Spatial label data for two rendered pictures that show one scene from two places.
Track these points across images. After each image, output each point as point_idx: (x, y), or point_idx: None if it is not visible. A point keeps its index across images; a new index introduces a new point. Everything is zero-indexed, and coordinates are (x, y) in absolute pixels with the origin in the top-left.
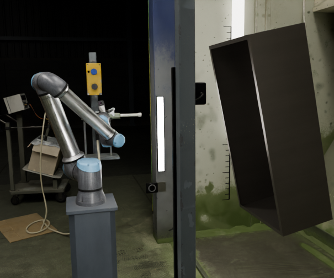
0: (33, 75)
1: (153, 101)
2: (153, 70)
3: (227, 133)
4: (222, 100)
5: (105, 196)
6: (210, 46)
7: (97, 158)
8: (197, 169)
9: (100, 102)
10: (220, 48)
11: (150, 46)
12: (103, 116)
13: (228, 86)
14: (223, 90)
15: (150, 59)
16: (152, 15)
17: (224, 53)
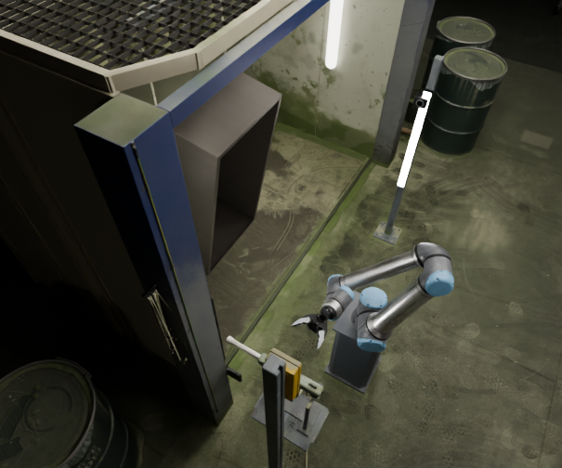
0: (451, 279)
1: (205, 318)
2: (201, 283)
3: (210, 230)
4: (210, 204)
5: (344, 324)
6: (220, 156)
7: (301, 396)
8: None
9: (328, 310)
10: (202, 153)
11: (178, 269)
12: (345, 287)
13: (201, 188)
14: (207, 195)
15: (181, 288)
16: (184, 211)
17: (198, 157)
